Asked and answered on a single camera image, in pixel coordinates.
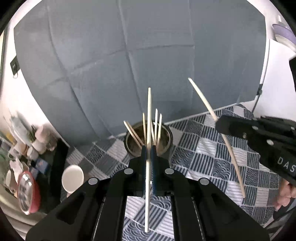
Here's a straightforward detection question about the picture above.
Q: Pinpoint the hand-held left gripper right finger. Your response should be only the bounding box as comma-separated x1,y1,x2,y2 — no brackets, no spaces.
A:
151,146,270,241

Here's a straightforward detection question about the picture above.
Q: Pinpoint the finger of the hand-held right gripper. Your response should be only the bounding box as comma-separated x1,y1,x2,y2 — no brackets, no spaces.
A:
254,116,296,130
216,115,278,149

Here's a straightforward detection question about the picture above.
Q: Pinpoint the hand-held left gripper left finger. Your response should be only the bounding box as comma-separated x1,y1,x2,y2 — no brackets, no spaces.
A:
25,146,147,241

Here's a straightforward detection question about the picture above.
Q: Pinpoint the black cylindrical utensil holder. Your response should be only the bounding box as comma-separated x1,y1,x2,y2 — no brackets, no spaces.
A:
126,122,173,158

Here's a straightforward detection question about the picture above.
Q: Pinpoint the pale wooden chopstick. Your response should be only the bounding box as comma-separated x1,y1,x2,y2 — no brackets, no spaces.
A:
144,88,152,232
188,77,246,198

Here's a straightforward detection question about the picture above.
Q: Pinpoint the set of wooden chopsticks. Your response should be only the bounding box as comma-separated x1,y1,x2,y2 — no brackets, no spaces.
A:
123,108,163,149

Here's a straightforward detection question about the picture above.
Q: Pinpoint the person's right hand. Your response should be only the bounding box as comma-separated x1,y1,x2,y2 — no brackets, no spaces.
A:
276,179,296,208

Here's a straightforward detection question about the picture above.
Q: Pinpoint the blue checked patterned tablecloth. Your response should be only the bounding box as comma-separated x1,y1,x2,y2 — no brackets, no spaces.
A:
61,104,286,241

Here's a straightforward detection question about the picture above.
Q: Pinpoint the white board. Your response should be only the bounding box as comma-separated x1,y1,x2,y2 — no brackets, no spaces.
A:
264,14,296,121

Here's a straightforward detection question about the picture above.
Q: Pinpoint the beige mug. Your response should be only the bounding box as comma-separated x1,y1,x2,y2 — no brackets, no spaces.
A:
62,165,84,194

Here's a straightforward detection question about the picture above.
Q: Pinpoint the black side table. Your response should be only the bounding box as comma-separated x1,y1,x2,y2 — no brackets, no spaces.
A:
45,139,70,210

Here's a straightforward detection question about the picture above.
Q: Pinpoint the purple and white object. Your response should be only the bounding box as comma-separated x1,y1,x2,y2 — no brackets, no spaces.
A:
272,22,296,52

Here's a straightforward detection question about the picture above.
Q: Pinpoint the red bowl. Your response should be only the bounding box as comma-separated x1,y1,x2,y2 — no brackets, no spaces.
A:
17,171,41,214

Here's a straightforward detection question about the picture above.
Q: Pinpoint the hanging grey cloth backdrop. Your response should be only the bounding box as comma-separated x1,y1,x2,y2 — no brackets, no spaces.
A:
13,0,266,145

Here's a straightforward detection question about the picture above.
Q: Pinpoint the cluster of toiletry bottles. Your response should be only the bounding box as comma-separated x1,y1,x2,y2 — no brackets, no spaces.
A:
0,111,58,179

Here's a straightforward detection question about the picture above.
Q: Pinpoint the black plug with cable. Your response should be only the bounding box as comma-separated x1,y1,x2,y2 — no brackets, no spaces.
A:
252,83,264,118

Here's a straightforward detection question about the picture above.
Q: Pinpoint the black wall socket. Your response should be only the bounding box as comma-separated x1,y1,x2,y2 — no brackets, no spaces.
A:
10,56,20,79

